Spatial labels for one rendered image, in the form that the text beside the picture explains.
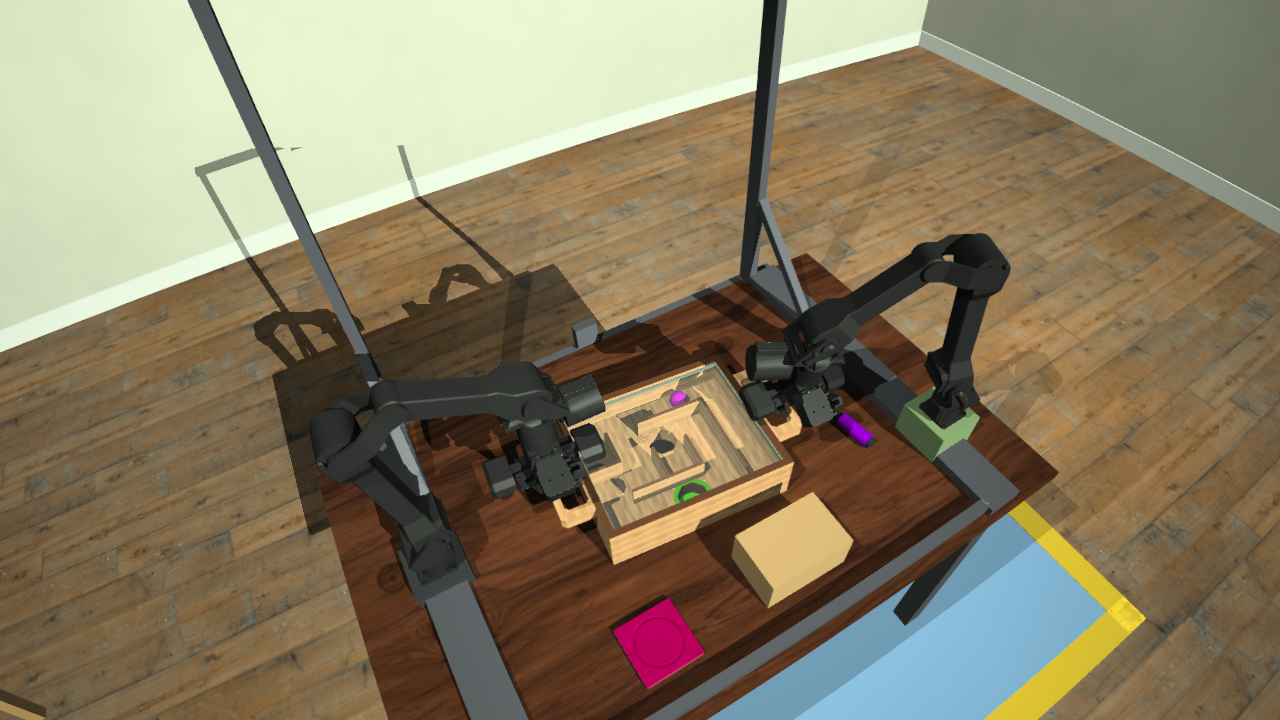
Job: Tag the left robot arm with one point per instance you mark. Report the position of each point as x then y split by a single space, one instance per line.
832 324

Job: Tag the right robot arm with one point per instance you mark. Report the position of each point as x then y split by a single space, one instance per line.
517 391

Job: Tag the tan rectangular block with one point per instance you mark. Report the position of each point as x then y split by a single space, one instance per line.
791 548

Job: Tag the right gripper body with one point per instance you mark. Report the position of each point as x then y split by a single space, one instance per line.
498 471

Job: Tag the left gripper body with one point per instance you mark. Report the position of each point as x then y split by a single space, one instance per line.
761 402

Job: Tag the pink square board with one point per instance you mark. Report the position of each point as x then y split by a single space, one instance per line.
658 643

